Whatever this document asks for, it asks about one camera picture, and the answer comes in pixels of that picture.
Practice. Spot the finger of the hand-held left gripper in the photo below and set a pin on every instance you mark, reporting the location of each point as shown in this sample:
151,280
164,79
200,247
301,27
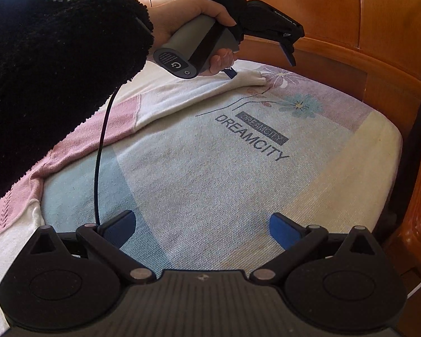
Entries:
288,52
230,72

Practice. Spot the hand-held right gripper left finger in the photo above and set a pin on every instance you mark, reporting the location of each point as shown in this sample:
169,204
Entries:
121,226

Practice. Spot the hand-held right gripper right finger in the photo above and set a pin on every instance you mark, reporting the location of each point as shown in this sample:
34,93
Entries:
284,231

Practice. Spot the pink and white knit sweater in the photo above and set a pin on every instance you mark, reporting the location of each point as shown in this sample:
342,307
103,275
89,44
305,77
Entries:
154,94

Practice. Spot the person's left forearm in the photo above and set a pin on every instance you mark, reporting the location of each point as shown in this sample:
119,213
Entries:
56,77

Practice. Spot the person's left hand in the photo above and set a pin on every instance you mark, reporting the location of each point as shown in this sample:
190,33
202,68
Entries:
189,10

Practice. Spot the wooden headboard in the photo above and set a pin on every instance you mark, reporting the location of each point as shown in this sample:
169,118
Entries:
354,24

